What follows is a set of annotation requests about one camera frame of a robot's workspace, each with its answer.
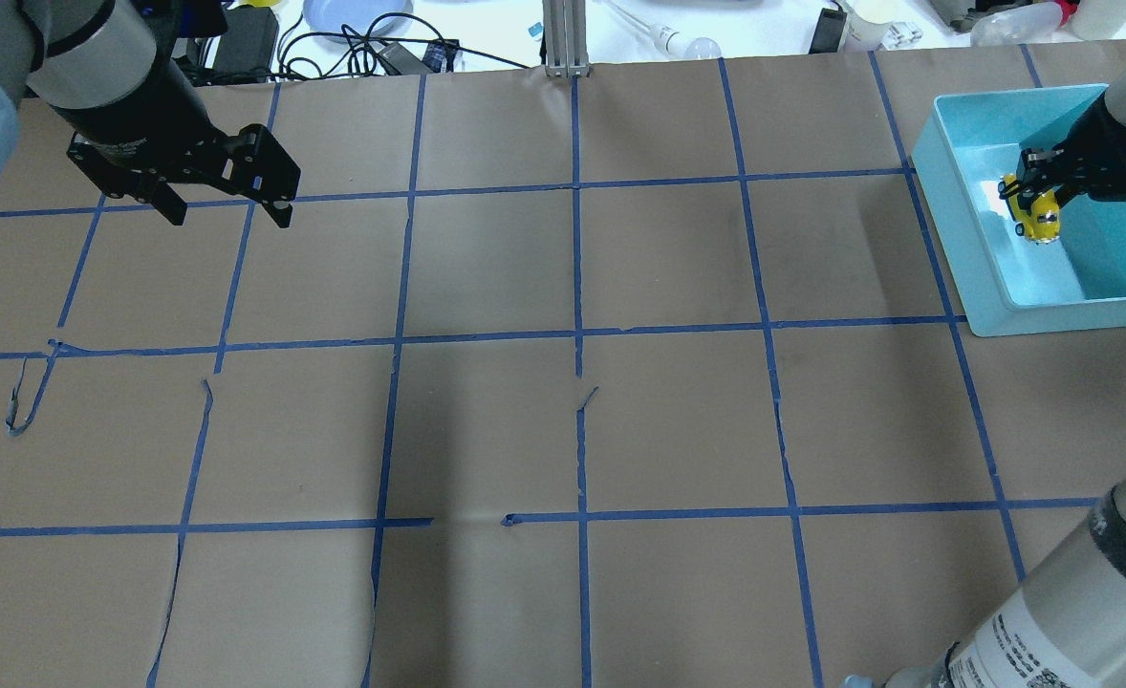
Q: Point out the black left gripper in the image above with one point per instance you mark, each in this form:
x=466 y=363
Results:
x=135 y=107

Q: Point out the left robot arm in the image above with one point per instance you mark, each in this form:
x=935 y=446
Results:
x=79 y=54

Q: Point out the light bulb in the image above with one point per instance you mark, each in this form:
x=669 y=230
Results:
x=678 y=44

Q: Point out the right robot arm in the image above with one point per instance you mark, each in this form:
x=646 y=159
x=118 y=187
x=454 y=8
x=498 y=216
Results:
x=882 y=479

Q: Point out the yellow beetle toy car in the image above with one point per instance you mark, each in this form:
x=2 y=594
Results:
x=1035 y=218

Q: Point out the aluminium frame post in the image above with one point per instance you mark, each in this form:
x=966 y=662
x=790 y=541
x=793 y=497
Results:
x=565 y=43

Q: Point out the blue plate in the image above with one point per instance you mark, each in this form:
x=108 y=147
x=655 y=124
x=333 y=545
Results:
x=377 y=18

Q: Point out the turquoise plastic bin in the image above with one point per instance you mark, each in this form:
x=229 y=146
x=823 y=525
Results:
x=1061 y=267

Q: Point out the black power adapter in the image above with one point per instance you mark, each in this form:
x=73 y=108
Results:
x=434 y=57

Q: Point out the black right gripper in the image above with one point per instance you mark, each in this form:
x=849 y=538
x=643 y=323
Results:
x=1101 y=143

